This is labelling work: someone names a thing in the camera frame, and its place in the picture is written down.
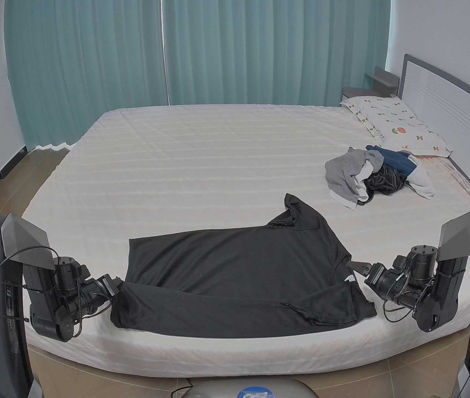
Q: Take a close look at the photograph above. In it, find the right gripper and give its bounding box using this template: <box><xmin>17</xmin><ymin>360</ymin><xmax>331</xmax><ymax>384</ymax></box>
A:
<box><xmin>346</xmin><ymin>261</ymin><xmax>391</xmax><ymax>293</ymax></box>

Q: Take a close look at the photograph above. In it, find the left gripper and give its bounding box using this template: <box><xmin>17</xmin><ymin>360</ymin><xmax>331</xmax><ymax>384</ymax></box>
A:
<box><xmin>100</xmin><ymin>275</ymin><xmax>124</xmax><ymax>301</ymax></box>

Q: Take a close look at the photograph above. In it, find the black T-shirt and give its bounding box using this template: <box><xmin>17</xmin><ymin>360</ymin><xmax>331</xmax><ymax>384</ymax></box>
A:
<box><xmin>111</xmin><ymin>193</ymin><xmax>377</xmax><ymax>331</ymax></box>

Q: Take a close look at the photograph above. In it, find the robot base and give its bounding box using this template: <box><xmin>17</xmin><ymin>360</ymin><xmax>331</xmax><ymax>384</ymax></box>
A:
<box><xmin>181</xmin><ymin>380</ymin><xmax>317</xmax><ymax>398</ymax></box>

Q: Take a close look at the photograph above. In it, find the pile of clothes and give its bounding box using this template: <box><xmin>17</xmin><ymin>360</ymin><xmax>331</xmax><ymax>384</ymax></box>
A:
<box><xmin>325</xmin><ymin>145</ymin><xmax>435</xmax><ymax>211</ymax></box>

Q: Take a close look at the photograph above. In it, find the bed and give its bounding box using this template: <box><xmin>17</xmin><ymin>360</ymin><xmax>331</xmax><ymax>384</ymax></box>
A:
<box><xmin>23</xmin><ymin>53</ymin><xmax>470</xmax><ymax>378</ymax></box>

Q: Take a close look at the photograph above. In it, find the white printed pillow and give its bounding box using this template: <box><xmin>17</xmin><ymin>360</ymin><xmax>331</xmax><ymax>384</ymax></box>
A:
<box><xmin>340</xmin><ymin>95</ymin><xmax>453</xmax><ymax>158</ymax></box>

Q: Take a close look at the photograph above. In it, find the grey bedside table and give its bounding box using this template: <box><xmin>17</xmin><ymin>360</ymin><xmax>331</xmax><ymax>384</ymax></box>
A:
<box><xmin>342</xmin><ymin>67</ymin><xmax>399</xmax><ymax>100</ymax></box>

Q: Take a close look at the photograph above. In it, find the blue-green curtain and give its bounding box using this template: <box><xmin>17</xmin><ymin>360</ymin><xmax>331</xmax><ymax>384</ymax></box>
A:
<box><xmin>5</xmin><ymin>0</ymin><xmax>171</xmax><ymax>150</ymax></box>
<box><xmin>162</xmin><ymin>0</ymin><xmax>393</xmax><ymax>107</ymax></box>

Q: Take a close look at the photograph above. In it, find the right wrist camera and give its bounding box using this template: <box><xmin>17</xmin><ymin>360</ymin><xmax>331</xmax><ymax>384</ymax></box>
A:
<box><xmin>392</xmin><ymin>255</ymin><xmax>411</xmax><ymax>281</ymax></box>

